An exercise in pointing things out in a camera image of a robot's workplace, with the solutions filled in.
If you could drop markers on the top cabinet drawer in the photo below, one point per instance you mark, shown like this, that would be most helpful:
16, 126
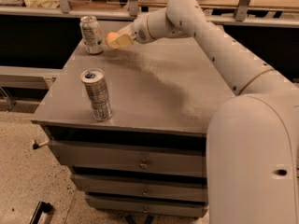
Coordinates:
154, 160

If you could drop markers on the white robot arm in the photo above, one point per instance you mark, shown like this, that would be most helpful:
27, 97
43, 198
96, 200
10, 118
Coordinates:
252, 140

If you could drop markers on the bottom cabinet drawer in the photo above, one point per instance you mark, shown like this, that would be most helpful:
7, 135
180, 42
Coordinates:
146, 206

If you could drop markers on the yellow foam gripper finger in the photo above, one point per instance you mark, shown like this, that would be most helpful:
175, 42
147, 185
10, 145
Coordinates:
127, 30
123, 41

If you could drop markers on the middle cabinet drawer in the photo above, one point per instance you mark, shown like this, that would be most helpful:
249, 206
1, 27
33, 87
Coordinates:
141, 188

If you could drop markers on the orange fruit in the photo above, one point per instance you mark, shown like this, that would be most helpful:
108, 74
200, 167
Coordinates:
110, 39

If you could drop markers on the grey metal drawer cabinet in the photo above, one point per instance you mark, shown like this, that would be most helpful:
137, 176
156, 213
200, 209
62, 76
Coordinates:
162, 94

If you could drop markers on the wooden shelf with metal brackets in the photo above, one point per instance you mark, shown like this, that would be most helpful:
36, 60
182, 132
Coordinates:
281, 13

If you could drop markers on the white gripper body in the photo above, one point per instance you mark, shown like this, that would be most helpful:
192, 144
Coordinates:
139, 30

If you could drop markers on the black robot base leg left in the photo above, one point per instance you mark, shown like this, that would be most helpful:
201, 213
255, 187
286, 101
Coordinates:
41, 208

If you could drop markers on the tall silver energy drink can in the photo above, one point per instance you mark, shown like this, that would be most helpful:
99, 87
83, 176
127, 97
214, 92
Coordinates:
95, 84

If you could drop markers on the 7up can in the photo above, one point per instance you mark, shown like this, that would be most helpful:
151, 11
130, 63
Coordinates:
91, 34

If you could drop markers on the cabinet drawer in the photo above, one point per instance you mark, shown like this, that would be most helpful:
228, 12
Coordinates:
154, 160
146, 206
141, 188

